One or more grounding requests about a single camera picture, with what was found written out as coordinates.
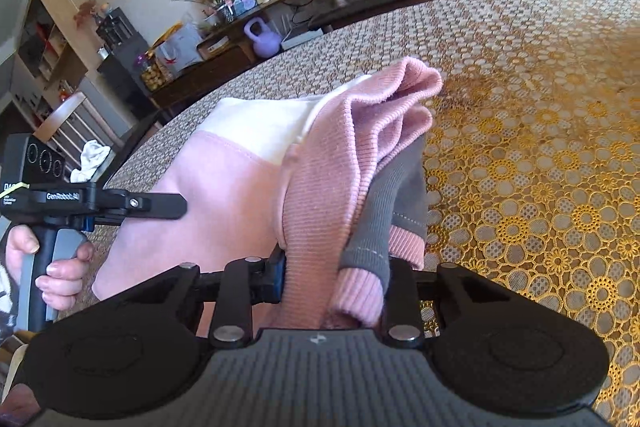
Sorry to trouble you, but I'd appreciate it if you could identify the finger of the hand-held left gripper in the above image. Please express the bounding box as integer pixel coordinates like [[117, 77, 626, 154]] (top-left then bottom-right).
[[95, 189, 188, 228]]

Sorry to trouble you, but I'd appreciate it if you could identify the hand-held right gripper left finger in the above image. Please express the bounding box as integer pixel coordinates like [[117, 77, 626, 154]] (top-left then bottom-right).
[[117, 247, 288, 349]]

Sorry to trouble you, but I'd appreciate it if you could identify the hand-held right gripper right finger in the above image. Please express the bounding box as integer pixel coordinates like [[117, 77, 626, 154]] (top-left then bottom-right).
[[382, 259, 506, 349]]

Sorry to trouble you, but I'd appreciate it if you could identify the pink white grey sweatshirt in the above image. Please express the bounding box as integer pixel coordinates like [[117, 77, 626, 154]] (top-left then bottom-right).
[[92, 56, 443, 338]]

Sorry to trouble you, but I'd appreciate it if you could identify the person's left hand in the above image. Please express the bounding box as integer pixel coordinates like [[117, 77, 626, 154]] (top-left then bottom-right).
[[5, 224, 96, 310]]

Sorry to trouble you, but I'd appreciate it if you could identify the white crumpled cloth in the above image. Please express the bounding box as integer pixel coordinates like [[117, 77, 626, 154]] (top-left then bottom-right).
[[70, 139, 112, 182]]

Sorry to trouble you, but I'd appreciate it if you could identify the black cabinet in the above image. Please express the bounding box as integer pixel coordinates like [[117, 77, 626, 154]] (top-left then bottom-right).
[[97, 39, 166, 118]]

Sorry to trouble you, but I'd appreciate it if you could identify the jar of gold chocolates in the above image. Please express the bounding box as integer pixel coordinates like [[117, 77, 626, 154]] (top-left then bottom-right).
[[135, 52, 173, 90]]

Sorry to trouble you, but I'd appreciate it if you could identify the wooden television console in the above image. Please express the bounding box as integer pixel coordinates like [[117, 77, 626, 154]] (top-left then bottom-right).
[[150, 0, 466, 108]]

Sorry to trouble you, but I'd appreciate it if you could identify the white gift bag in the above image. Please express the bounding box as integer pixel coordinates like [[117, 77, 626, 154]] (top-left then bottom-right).
[[155, 24, 203, 72]]

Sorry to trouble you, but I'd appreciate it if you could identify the yellow cardboard box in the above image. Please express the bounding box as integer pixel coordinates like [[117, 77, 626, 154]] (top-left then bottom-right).
[[197, 37, 231, 58]]

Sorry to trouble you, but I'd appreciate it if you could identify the black coffee machine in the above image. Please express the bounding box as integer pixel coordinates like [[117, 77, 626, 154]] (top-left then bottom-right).
[[95, 7, 136, 52]]

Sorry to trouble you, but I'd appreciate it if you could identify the vase of dried flowers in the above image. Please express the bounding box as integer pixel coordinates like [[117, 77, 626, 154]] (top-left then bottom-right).
[[74, 0, 111, 25]]

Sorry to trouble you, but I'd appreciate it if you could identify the purple kettlebell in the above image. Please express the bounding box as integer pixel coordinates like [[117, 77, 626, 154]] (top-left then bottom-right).
[[243, 19, 282, 58]]

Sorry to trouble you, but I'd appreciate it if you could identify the white flat box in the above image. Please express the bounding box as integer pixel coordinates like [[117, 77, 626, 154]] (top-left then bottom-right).
[[282, 29, 323, 50]]

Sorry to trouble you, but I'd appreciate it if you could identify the wooden wall shelf unit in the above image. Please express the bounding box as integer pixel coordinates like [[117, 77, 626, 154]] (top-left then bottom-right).
[[0, 0, 126, 148]]

